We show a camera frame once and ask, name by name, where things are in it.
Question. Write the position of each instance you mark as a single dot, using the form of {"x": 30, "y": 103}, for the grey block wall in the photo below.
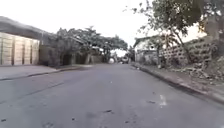
{"x": 190, "y": 51}

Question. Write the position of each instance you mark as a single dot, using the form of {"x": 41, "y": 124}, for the pale concrete pavement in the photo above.
{"x": 20, "y": 70}

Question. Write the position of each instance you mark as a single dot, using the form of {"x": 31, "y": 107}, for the row of trees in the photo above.
{"x": 83, "y": 41}

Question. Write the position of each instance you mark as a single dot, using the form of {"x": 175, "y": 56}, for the pale building with dark roof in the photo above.
{"x": 146, "y": 48}

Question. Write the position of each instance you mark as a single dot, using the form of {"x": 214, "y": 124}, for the large leafy tree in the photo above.
{"x": 176, "y": 16}

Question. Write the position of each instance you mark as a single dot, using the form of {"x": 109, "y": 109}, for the grey asphalt road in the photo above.
{"x": 110, "y": 90}

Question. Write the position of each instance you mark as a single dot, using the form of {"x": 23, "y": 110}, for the grey kerb strip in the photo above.
{"x": 186, "y": 83}

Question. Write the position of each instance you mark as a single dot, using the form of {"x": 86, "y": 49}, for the pile of rubble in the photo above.
{"x": 196, "y": 70}

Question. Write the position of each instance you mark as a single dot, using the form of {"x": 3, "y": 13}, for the building with pale panelled wall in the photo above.
{"x": 18, "y": 50}

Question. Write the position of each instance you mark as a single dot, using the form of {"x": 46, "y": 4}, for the low grey wall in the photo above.
{"x": 53, "y": 55}

